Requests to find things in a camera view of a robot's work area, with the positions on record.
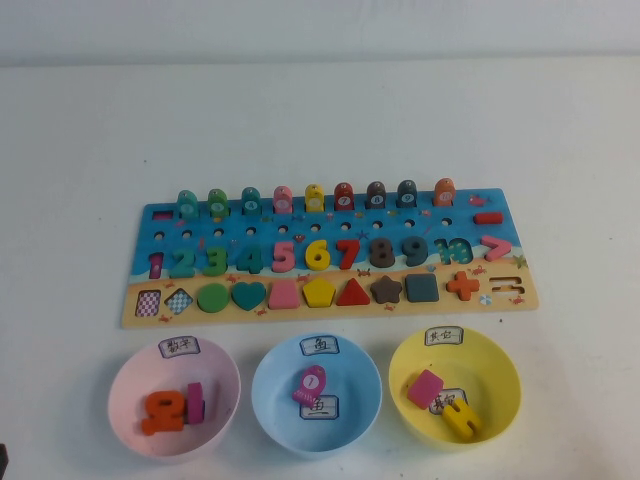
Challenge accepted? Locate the paper label inside blue bowl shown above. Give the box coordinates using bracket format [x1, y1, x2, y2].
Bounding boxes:
[299, 393, 342, 420]

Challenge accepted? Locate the red wooden triangle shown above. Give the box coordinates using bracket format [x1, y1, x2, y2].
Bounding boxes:
[335, 278, 372, 307]

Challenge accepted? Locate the paper label on pink bowl rim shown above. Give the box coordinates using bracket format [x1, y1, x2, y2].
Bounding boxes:
[158, 336, 201, 359]

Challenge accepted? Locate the red wooden fish seven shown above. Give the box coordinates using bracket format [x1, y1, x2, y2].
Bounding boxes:
[333, 181, 355, 211]

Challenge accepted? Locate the teal wooden number two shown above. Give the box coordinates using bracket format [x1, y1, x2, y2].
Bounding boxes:
[168, 248, 195, 280]

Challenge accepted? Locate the teal wooden heart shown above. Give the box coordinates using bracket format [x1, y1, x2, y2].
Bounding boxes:
[230, 281, 266, 312]

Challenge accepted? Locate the yellow wooden equals sign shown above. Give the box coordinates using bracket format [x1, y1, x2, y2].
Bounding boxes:
[441, 402, 484, 444]

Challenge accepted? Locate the brown wooden fish eight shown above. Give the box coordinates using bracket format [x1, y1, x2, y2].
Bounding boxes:
[365, 180, 387, 210]

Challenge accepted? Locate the teal wooden fish four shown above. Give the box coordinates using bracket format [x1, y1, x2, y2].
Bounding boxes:
[240, 187, 262, 216]

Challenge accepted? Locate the red wooden number seven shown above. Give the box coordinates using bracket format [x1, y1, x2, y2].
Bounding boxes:
[334, 239, 362, 271]

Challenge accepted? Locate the yellow wooden pentagon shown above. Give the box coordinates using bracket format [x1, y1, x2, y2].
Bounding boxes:
[301, 279, 336, 309]

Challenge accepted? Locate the grey wooden number nine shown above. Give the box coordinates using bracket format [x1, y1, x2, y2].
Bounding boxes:
[401, 236, 430, 268]

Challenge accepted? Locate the pink wooden rhombus block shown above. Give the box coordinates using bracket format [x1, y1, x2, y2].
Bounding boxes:
[406, 369, 445, 412]

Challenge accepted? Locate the paper label on yellow bowl rim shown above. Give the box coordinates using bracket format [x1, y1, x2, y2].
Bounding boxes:
[424, 327, 466, 347]

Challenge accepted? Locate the pink wooden trapezoid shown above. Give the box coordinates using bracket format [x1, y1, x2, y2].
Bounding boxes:
[267, 281, 302, 311]

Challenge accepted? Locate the pink wooden number five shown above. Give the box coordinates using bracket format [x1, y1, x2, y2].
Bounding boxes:
[271, 241, 297, 273]

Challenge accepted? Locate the ocean print wooden puzzle board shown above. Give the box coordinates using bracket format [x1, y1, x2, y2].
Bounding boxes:
[119, 187, 542, 330]

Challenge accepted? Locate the pink wooden fish five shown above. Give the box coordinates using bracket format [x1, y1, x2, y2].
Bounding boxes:
[272, 185, 294, 215]

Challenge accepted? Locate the brown wooden number eight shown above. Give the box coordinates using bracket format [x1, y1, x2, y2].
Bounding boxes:
[368, 236, 396, 269]

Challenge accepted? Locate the grey wooden fish nine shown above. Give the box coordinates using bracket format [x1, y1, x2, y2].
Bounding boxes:
[396, 179, 418, 209]

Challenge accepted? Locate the orange wooden fish ten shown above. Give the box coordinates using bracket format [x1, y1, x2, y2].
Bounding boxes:
[433, 177, 456, 207]

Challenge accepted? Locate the magenta wooden number one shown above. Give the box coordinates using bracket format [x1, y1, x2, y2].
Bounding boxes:
[185, 381, 206, 424]

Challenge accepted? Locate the brown wooden star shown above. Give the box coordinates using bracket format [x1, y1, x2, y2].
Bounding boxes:
[370, 275, 404, 305]

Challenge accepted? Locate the orange wooden number ten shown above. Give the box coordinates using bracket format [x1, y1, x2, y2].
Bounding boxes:
[140, 390, 190, 435]

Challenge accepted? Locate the green wooden number three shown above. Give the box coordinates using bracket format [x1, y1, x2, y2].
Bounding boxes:
[202, 245, 227, 277]

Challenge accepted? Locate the teal wooden number four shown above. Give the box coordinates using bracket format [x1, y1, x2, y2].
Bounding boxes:
[234, 244, 263, 274]

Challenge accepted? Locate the teal wooden fish two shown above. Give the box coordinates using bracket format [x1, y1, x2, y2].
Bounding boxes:
[176, 189, 200, 220]

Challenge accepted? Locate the green wooden circle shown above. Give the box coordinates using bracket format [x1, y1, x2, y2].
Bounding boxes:
[196, 282, 231, 313]

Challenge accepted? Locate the orange wooden plus sign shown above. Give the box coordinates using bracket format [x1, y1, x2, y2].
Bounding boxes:
[445, 272, 481, 302]

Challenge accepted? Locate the green wooden fish three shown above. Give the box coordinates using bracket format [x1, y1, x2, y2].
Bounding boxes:
[207, 188, 230, 219]

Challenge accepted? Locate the pink wooden greater-than sign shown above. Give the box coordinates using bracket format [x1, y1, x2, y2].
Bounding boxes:
[481, 235, 512, 263]

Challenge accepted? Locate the yellow wooden number six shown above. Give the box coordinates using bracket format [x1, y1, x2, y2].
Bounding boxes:
[304, 239, 331, 272]

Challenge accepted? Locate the paper label inside yellow bowl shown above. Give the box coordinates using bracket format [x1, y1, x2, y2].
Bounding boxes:
[428, 387, 469, 416]

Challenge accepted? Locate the paper label on blue bowl rim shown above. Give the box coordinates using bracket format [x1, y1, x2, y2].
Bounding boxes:
[299, 334, 342, 357]

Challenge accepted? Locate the pink plastic bowl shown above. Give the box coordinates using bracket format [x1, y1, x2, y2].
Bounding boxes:
[106, 341, 242, 459]

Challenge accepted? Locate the yellow plastic bowl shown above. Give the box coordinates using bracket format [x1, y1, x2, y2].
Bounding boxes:
[388, 326, 523, 454]

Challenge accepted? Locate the blue plastic bowl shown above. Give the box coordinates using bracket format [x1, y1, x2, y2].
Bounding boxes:
[250, 333, 384, 460]

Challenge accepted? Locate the magenta wooden fish one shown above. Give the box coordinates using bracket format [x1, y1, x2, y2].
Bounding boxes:
[291, 366, 329, 404]

